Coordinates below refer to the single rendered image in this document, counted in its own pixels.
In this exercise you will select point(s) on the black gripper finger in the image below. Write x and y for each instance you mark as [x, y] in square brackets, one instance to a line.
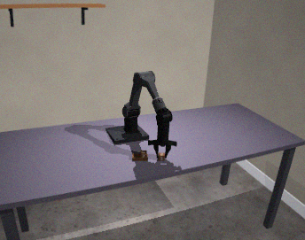
[156, 148]
[168, 148]

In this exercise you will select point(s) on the brown number cube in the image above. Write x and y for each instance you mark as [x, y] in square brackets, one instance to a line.
[142, 154]
[161, 156]

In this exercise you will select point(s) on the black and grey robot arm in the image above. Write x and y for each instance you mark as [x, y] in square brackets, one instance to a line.
[131, 110]

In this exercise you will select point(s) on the brown rectangular tray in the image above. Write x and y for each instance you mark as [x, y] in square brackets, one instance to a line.
[136, 157]

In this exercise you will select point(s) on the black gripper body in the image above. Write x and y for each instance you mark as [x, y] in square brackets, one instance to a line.
[162, 141]

